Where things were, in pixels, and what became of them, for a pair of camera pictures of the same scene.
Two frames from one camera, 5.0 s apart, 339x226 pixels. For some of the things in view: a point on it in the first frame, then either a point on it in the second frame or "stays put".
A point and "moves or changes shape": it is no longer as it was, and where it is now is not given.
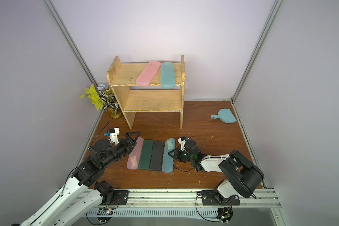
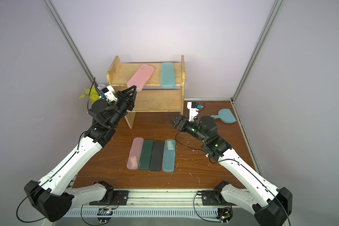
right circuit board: (224, 214) stays put
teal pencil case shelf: (167, 78) stays put
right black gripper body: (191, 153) -> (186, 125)
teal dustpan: (225, 115) stays put
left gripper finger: (138, 133) -> (128, 89)
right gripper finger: (171, 151) -> (173, 117)
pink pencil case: (146, 76) moves or changes shape
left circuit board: (104, 215) stays put
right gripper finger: (174, 157) -> (173, 118)
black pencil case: (157, 156) stays put
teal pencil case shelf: (167, 160) stays put
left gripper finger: (133, 143) -> (133, 100)
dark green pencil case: (145, 159) stays put
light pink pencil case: (134, 158) stays put
